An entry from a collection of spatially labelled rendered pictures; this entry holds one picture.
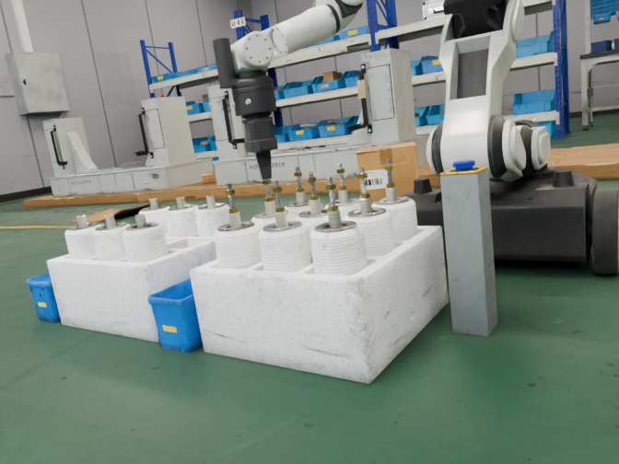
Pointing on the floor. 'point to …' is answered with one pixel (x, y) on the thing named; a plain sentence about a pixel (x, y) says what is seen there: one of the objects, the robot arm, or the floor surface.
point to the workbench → (595, 57)
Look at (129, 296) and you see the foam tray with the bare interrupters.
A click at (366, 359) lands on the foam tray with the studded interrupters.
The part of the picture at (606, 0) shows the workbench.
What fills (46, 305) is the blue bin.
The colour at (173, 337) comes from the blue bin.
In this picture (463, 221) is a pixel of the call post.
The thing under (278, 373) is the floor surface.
